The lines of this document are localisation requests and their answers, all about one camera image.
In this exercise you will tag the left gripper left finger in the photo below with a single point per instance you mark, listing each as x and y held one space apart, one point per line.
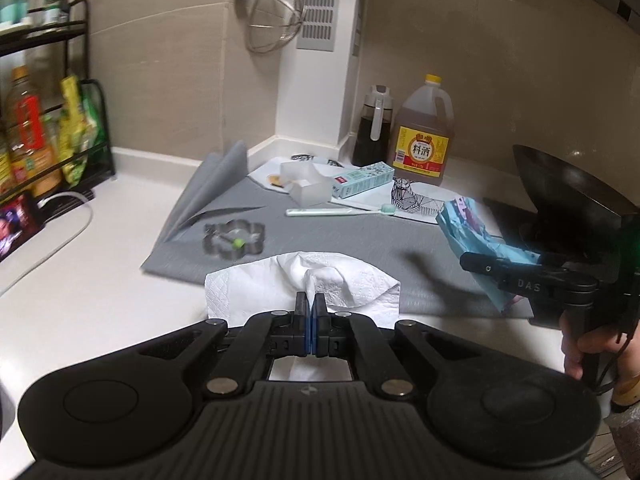
290 331

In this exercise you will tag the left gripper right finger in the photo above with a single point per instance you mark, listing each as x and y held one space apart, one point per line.
330 333

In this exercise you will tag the white paper napkin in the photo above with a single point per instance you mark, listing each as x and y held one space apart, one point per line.
347 284

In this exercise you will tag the green white toothbrush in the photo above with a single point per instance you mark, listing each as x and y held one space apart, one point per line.
386 210

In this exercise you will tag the white translucent plastic container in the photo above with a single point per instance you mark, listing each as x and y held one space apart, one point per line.
304 184

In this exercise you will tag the toothpaste box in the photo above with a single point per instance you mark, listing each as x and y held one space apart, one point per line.
359 180

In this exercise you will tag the blue plastic wrapper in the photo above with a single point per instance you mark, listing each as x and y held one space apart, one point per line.
465 232

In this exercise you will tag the person right hand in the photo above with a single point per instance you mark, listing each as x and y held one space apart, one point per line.
603 339

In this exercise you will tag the black wok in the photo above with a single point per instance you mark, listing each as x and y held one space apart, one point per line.
581 222

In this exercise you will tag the grey cloth mat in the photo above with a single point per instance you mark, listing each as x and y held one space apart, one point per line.
415 253

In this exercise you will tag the white paper with drawing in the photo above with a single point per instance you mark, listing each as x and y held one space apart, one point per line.
416 201

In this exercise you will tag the dark soy sauce dispenser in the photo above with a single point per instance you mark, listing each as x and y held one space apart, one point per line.
373 134

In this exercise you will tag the cooking wine jug yellow label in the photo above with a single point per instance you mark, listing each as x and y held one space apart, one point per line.
422 134

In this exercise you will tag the yellow green snack bag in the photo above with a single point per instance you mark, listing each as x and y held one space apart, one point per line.
79 129

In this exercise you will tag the oil bottle red label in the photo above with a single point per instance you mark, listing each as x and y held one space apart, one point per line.
31 152

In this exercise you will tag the grey wall vent grille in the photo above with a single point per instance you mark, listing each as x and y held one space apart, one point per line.
318 30

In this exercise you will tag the hanging wire strainer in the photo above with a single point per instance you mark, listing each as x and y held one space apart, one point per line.
273 24

